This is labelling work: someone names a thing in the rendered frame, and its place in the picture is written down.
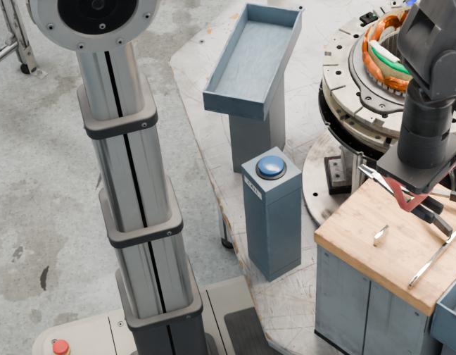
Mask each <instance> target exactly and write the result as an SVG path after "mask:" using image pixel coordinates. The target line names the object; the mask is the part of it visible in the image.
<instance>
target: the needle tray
mask: <svg viewBox="0 0 456 355"><path fill-rule="evenodd" d="M301 30H302V11H300V10H295V9H290V8H282V7H276V6H268V5H262V4H254V3H249V2H246V3H245V4H244V6H243V9H242V11H241V13H240V15H239V17H238V19H237V21H236V23H235V25H234V27H233V29H232V32H231V34H230V36H229V38H228V40H227V42H226V44H225V46H224V48H223V50H222V52H221V54H220V57H219V58H218V60H217V63H216V64H215V67H214V68H213V71H212V72H211V74H210V77H209V79H208V81H207V83H206V85H205V87H204V89H203V91H202V93H203V105H204V110H205V111H212V112H216V113H223V114H227V115H228V116H229V131H230V140H231V148H232V163H233V171H234V172H235V173H241V174H242V172H241V165H242V164H244V163H246V162H248V161H250V160H252V159H254V158H255V157H257V156H259V155H261V154H263V153H265V152H267V151H269V150H270V149H273V148H275V147H278V148H279V149H280V150H281V151H282V152H283V150H284V147H285V144H286V133H285V94H284V72H285V70H286V67H287V65H288V62H289V59H290V57H291V54H292V53H293V50H294V47H295V45H296V42H297V40H298V37H299V35H300V32H301Z"/></svg>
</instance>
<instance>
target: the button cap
mask: <svg viewBox="0 0 456 355"><path fill-rule="evenodd" d="M258 167H259V171H260V173H261V174H263V175H264V176H267V177H274V176H278V175H279V174H281V173H282V172H283V170H284V162H283V161H282V160H281V159H280V158H279V157H278V156H266V157H264V158H262V159H261V160H260V162H259V164H258Z"/></svg>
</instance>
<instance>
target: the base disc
mask: <svg viewBox="0 0 456 355"><path fill-rule="evenodd" d="M329 156H341V144H340V143H339V142H338V141H337V140H336V139H335V138H334V137H333V135H332V134H331V133H330V131H328V130H327V131H325V132H324V133H323V134H322V135H321V136H320V137H319V138H318V139H317V140H316V142H315V143H314V144H313V145H312V147H311V148H310V150H309V152H308V154H307V156H306V158H305V162H304V164H303V170H302V191H303V197H304V200H305V204H306V206H307V208H308V210H309V212H310V214H311V216H312V217H313V219H314V220H315V222H316V223H317V224H318V226H321V225H322V224H323V223H324V222H325V221H326V220H327V219H328V218H329V217H330V216H331V215H332V214H333V213H334V212H335V211H336V210H337V209H338V208H339V207H340V206H341V204H342V203H343V202H344V201H346V200H347V199H348V198H349V197H350V196H351V193H347V194H331V195H330V194H329V189H328V184H327V177H326V173H325V169H324V157H329ZM448 174H449V176H450V179H451V191H452V190H453V191H455V188H456V179H455V173H454V170H451V171H450V172H449V173H448Z"/></svg>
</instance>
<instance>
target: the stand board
mask: <svg viewBox="0 0 456 355"><path fill-rule="evenodd" d="M429 196H430V197H432V198H434V199H435V200H437V201H439V202H441V203H442V204H444V207H443V212H442V213H441V214H440V215H439V216H440V217H441V218H442V219H443V220H444V221H445V222H446V223H447V224H448V225H450V226H451V227H452V228H453V231H452V233H453V232H454V231H456V202H453V201H450V200H449V198H445V197H438V196H434V195H429ZM385 225H389V230H388V234H387V235H386V236H385V237H384V239H383V240H382V241H381V242H380V243H379V244H378V245H377V246H374V237H375V236H376V235H377V234H378V233H379V232H380V231H381V230H382V229H383V227H384V226H385ZM448 238H449V237H447V236H446V235H444V234H443V233H442V232H441V231H440V230H439V229H438V228H437V227H436V226H435V225H434V224H433V223H432V224H428V223H427V222H426V221H424V220H422V219H421V218H418V217H417V216H416V215H414V214H412V213H410V212H409V213H408V212H406V211H404V210H402V209H401V208H400V207H399V205H398V202H397V200H396V198H395V197H393V196H392V195H391V194H390V193H389V192H387V191H386V190H385V189H384V188H383V187H382V186H381V185H380V184H378V183H377V182H375V181H373V180H371V179H370V178H369V179H368V180H366V181H365V182H364V183H363V184H362V185H361V186H360V187H359V188H358V189H357V190H356V191H355V192H354V193H353V194H352V195H351V196H350V197H349V198H348V199H347V200H346V201H345V202H344V203H343V204H342V205H341V206H340V207H339V208H338V209H337V210H336V211H335V212H334V213H333V214H332V215H331V216H330V217H329V218H328V219H327V220H326V221H325V222H324V223H323V224H322V225H321V226H320V227H319V228H318V229H317V230H316V231H315V242H316V243H317V244H318V245H320V246H321V247H324V248H325V249H326V250H328V251H330V252H331V253H332V254H334V255H335V256H337V257H339V258H340V259H342V260H343V261H345V262H346V263H348V264H349V265H351V266H352V267H354V268H356V269H357V270H359V271H360V272H361V273H363V274H365V275H366V276H367V277H369V278H371V279H373V280H374V281H375V282H377V283H379V284H380V285H381V286H383V287H385V288H386V289H388V290H389V291H391V292H392V293H394V294H395V295H397V296H398V297H400V298H401V299H403V300H405V301H406V302H407V303H409V304H411V305H412V306H413V307H415V308H416V309H418V310H420V311H421V312H423V313H425V314H426V315H427V316H430V315H431V314H432V313H433V312H434V310H435V306H436V302H437V301H438V300H439V299H440V298H441V297H442V295H443V294H444V293H445V292H446V290H447V289H448V288H449V287H450V286H451V284H452V283H454V281H455V280H456V240H455V241H454V242H453V243H452V244H451V245H450V246H449V247H448V249H447V250H446V251H445V252H444V253H443V255H442V256H441V257H440V258H439V259H438V260H437V262H435V263H434V264H433V265H432V267H431V268H430V269H429V270H428V271H427V272H426V274H425V275H424V276H423V277H422V278H421V280H420V281H419V282H418V283H417V284H416V285H415V286H414V287H413V288H412V289H411V290H410V289H408V285H409V282H410V281H411V280H412V279H413V277H414V276H415V275H416V274H418V272H419V271H420V270H421V269H422V268H423V267H424V265H425V264H426V263H427V262H428V261H429V260H430V258H431V257H432V256H433V255H434V254H435V253H436V252H437V251H438V250H439V249H440V248H441V247H442V245H443V244H444V243H445V242H446V241H447V240H448Z"/></svg>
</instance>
